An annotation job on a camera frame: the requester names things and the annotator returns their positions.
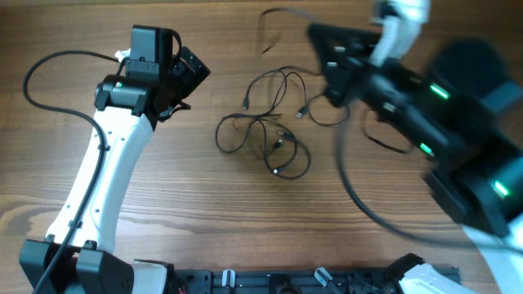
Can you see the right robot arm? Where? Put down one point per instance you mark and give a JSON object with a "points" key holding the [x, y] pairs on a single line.
{"points": [[450, 113]]}

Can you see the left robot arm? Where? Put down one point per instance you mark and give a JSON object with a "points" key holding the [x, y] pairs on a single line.
{"points": [[154, 78]]}

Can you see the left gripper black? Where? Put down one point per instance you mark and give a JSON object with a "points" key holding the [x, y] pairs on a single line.
{"points": [[190, 79]]}

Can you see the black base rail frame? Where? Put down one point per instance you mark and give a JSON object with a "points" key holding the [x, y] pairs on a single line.
{"points": [[364, 280]]}

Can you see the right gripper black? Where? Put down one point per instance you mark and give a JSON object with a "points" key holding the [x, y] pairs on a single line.
{"points": [[341, 69]]}

